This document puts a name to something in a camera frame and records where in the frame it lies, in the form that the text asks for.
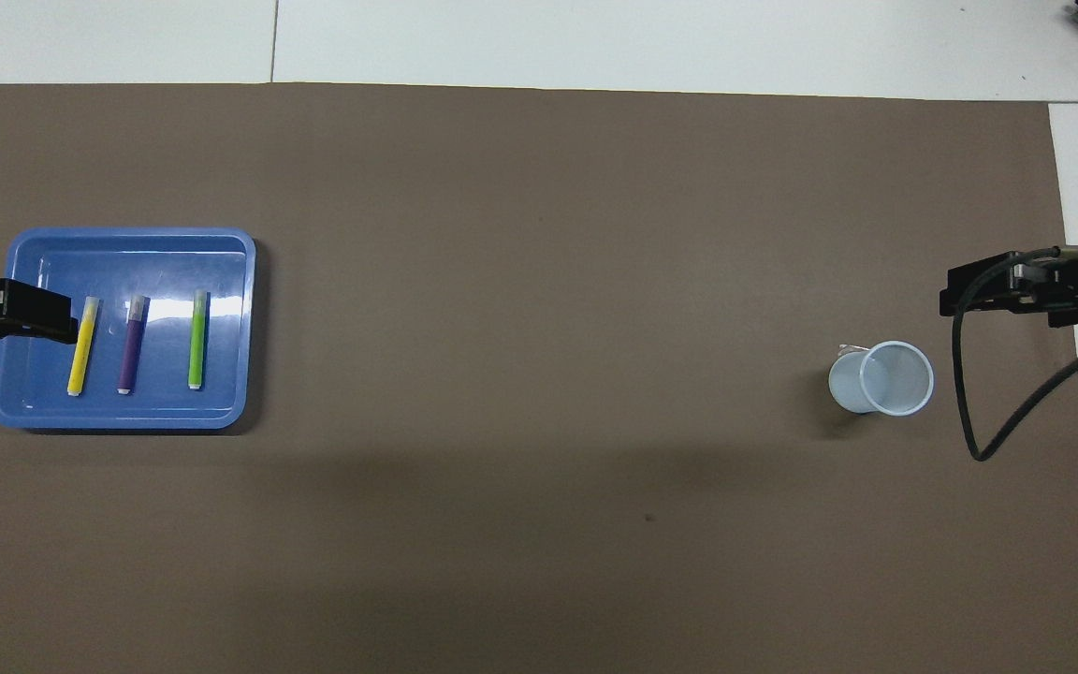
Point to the green highlighter pen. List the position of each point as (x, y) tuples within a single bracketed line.
[(197, 346)]

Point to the yellow highlighter pen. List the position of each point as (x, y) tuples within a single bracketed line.
[(82, 356)]

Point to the purple highlighter pen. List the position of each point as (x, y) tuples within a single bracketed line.
[(132, 346)]

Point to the clear plastic cup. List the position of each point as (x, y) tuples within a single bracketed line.
[(852, 384)]

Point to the blue plastic tray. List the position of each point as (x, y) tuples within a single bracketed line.
[(165, 412)]

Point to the brown table mat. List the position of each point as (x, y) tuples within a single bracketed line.
[(539, 281)]

